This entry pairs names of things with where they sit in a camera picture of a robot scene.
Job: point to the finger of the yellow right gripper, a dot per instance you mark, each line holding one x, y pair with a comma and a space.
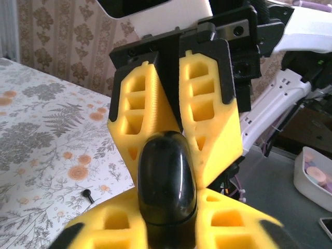
135, 116
212, 124

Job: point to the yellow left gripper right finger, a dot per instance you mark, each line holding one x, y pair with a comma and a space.
225, 225

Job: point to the aluminium frame post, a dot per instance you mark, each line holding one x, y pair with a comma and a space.
9, 28

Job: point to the dark brown cabinet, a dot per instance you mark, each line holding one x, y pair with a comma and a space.
311, 129

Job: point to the white plastic bin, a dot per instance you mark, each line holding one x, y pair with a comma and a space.
301, 181

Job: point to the floral patterned table cover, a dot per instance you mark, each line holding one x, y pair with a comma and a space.
39, 129

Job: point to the pink round disc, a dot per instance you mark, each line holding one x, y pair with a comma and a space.
315, 173

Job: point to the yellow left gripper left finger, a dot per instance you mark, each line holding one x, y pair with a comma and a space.
114, 228

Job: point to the white-edged dark device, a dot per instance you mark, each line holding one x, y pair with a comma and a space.
326, 225

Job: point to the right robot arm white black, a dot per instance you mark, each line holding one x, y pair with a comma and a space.
298, 41

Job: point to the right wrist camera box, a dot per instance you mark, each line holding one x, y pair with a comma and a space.
168, 20

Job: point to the black earbud charging case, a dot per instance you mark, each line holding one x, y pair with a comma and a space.
166, 176

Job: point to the grey metal panel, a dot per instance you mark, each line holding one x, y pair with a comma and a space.
264, 207

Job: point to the purple round disc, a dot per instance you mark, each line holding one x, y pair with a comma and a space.
327, 187

